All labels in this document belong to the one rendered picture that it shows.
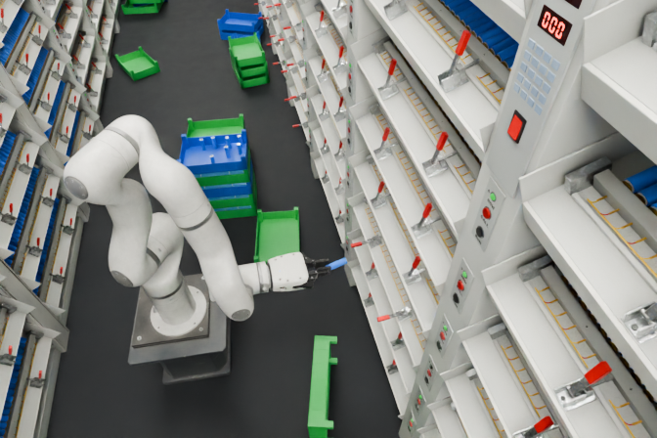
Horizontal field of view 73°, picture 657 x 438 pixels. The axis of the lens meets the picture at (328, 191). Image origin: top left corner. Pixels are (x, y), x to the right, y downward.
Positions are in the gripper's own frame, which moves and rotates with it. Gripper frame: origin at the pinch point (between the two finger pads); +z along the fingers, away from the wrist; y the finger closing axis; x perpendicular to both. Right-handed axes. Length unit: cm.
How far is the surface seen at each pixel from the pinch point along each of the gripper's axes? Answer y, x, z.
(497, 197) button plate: -38, -63, 8
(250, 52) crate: 217, 44, 11
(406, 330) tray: -19.7, 8.5, 19.8
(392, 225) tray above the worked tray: 1.9, -11.8, 19.8
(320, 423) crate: -26, 45, -3
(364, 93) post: 29, -38, 16
